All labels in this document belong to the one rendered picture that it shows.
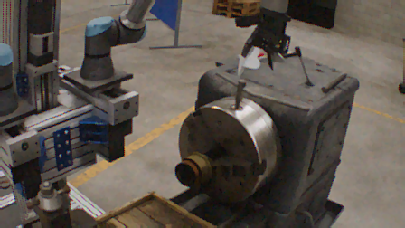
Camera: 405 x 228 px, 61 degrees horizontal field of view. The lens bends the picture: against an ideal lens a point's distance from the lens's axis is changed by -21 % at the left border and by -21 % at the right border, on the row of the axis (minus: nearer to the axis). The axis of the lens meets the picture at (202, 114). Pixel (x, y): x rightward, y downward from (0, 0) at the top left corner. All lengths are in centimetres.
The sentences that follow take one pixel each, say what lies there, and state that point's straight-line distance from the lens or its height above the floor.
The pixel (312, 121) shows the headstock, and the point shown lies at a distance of 128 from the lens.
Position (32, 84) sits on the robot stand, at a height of 119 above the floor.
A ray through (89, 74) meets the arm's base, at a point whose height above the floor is 118.
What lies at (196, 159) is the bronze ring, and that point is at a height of 112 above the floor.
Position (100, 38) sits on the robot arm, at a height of 133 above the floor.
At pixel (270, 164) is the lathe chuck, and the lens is 125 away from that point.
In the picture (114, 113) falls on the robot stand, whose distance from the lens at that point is 154.
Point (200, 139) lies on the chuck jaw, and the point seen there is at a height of 115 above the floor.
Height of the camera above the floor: 173
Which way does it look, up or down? 25 degrees down
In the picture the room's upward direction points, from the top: 6 degrees clockwise
